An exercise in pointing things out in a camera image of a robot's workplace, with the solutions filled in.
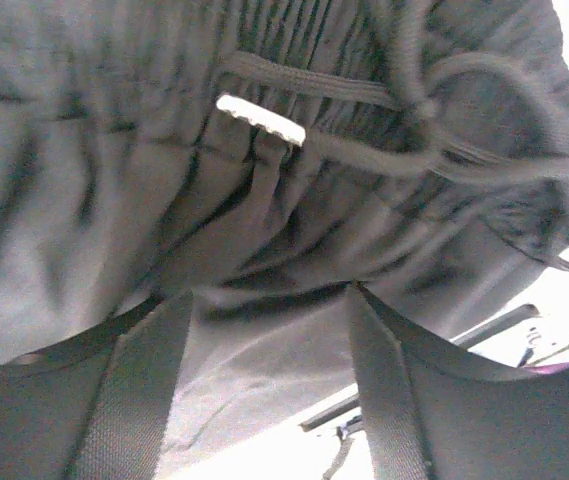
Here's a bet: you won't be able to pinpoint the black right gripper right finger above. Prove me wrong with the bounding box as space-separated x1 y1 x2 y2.
346 285 569 479

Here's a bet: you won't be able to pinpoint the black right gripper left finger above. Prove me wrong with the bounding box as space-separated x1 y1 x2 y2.
0 293 193 479

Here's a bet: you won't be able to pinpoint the black trousers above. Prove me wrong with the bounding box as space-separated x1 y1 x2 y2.
0 1 569 479

